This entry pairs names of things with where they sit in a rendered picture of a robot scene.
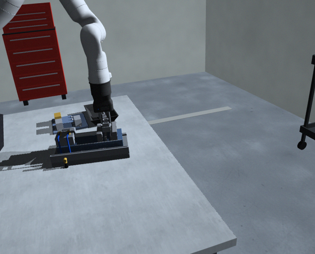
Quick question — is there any yellow rectangular block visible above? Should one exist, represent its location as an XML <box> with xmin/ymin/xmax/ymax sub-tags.
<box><xmin>54</xmin><ymin>112</ymin><xmax>61</xmax><ymax>119</ymax></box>

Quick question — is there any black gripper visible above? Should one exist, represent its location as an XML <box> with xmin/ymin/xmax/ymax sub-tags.
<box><xmin>88</xmin><ymin>68</ymin><xmax>114</xmax><ymax>124</ymax></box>

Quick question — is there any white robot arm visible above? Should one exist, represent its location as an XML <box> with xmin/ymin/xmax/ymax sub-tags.
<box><xmin>0</xmin><ymin>0</ymin><xmax>108</xmax><ymax>70</ymax></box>

